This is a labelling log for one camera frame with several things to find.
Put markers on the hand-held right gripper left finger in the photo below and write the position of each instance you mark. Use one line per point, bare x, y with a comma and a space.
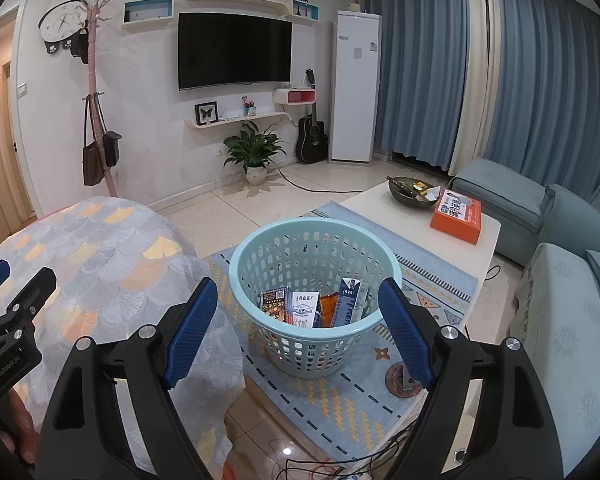
190, 335

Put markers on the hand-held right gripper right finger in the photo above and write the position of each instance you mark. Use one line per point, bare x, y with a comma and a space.
407, 335

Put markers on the blue and white carton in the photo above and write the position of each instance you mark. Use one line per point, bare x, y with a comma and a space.
352, 300

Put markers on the orange packet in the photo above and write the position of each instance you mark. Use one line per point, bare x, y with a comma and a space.
329, 307

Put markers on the dark snack box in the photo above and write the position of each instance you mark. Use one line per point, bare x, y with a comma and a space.
275, 306

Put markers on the white printed box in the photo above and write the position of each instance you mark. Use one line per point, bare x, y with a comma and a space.
304, 310

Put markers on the light blue plastic basket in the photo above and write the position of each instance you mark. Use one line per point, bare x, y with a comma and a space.
290, 250

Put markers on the person's left hand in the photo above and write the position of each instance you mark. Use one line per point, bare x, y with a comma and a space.
22, 425

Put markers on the scale patterned tablecloth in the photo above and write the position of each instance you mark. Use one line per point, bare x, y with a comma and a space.
105, 270

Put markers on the blue patterned rug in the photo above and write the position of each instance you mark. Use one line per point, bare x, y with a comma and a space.
330, 400

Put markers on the white coffee table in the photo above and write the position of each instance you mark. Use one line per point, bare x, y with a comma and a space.
380, 215

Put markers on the orange box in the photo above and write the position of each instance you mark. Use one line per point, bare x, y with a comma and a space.
455, 217

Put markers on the dark bowl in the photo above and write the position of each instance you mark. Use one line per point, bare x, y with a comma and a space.
405, 195

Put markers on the brown hanging bag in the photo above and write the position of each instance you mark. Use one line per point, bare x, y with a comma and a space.
94, 160

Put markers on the light blue sofa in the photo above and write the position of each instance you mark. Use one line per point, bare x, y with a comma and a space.
560, 340

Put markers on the black hanging bag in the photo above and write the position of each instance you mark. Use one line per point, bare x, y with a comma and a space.
112, 150

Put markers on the green potted plant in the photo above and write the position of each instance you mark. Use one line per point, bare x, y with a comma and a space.
252, 147

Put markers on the pink coat rack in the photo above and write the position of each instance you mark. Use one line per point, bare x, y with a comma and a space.
96, 90

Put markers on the black acoustic guitar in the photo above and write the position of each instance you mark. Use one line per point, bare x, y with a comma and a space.
312, 140

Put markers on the small pen holder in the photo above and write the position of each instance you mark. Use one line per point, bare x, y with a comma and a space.
250, 109

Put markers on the white standing air conditioner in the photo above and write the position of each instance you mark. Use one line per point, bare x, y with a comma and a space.
355, 90

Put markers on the black hanging hat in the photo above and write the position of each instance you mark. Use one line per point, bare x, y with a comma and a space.
81, 45

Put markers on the red and white box shelf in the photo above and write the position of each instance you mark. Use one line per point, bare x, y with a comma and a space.
295, 98

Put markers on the blue curtain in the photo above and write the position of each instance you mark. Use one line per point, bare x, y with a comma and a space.
555, 85
415, 70

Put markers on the beige curtain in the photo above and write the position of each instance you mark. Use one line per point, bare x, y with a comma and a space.
475, 75

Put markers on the blue framed box shelf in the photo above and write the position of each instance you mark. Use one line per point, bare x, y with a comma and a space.
147, 12

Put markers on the small blue box shelf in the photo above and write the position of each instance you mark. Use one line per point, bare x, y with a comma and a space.
306, 11

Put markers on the white light switch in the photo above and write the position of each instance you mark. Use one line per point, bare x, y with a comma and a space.
23, 89

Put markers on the white lower wall shelf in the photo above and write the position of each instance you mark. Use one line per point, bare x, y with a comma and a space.
230, 121

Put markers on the black butterfly picture frame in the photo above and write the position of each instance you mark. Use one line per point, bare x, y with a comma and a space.
206, 113

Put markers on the panda wall clock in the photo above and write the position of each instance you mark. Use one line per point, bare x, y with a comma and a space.
62, 22

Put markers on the black wall television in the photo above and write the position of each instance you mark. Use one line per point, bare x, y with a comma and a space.
235, 50

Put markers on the curved white wall shelf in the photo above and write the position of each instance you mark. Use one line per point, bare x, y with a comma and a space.
235, 1

